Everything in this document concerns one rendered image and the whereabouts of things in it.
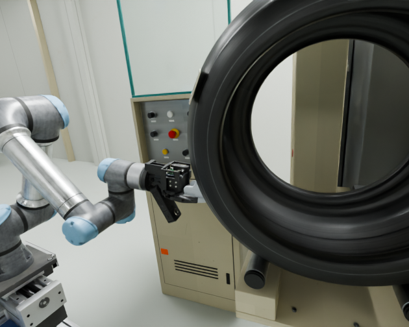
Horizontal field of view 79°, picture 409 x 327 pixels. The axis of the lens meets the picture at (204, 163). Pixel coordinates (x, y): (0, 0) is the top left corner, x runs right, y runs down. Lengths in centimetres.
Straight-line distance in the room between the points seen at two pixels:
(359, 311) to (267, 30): 60
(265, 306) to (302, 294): 12
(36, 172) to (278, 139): 277
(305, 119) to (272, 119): 236
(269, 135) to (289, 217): 249
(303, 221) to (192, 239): 85
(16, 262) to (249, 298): 83
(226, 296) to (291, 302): 99
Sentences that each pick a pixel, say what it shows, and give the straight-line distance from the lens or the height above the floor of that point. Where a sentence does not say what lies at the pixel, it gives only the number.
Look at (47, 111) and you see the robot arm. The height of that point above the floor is 126.
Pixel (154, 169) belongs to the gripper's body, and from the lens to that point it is 67.
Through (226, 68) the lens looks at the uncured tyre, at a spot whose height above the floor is 132.
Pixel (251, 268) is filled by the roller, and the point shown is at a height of 92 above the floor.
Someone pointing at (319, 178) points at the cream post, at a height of 100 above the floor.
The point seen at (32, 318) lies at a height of 62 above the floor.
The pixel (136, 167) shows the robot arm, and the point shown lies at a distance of 71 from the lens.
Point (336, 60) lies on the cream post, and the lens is 80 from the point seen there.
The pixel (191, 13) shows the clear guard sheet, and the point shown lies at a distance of 126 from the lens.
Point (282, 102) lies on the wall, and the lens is 310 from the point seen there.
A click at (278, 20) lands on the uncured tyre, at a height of 138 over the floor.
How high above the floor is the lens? 130
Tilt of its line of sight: 17 degrees down
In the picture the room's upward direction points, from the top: 5 degrees counter-clockwise
